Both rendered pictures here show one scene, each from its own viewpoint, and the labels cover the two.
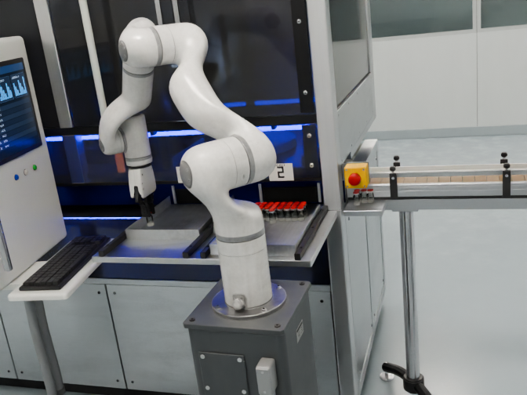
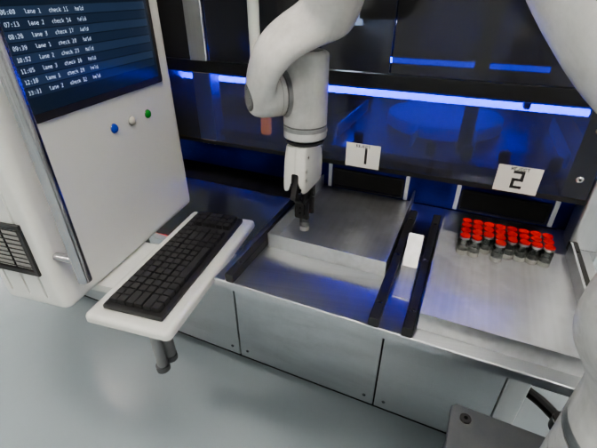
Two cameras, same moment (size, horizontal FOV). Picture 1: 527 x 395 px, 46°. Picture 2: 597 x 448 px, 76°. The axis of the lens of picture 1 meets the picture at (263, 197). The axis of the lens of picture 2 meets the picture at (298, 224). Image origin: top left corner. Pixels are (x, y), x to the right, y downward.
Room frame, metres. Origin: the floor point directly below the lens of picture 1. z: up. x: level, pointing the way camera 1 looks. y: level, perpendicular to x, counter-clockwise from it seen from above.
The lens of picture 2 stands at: (1.24, 0.33, 1.37)
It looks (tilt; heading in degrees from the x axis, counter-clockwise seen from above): 31 degrees down; 5
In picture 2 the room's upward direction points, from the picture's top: straight up
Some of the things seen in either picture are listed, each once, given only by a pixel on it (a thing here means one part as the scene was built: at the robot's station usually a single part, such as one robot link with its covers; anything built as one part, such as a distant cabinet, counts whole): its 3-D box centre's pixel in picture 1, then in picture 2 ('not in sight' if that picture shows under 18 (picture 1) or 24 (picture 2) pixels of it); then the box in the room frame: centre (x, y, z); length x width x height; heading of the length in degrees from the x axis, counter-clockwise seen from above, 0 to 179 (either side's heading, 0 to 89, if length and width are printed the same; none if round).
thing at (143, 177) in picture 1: (142, 178); (305, 160); (1.97, 0.38, 1.07); 0.10 x 0.08 x 0.11; 161
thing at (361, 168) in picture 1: (357, 175); not in sight; (1.97, -0.31, 1.00); 0.08 x 0.07 x 0.07; 161
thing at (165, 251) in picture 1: (223, 230); (412, 258); (1.93, 0.14, 0.87); 0.70 x 0.48 x 0.02; 71
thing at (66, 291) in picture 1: (58, 267); (170, 260); (1.97, 0.72, 0.79); 0.45 x 0.28 x 0.03; 169
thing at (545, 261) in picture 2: (277, 213); (504, 246); (1.93, -0.04, 0.91); 0.18 x 0.02 x 0.05; 71
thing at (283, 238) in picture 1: (268, 228); (503, 280); (1.83, 0.00, 0.90); 0.34 x 0.26 x 0.04; 161
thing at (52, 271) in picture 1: (67, 260); (183, 254); (1.96, 0.68, 0.82); 0.40 x 0.14 x 0.02; 169
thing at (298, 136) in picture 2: (139, 159); (306, 130); (1.97, 0.38, 1.13); 0.09 x 0.08 x 0.03; 161
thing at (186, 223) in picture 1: (183, 215); (347, 216); (2.05, 0.28, 0.90); 0.34 x 0.26 x 0.04; 161
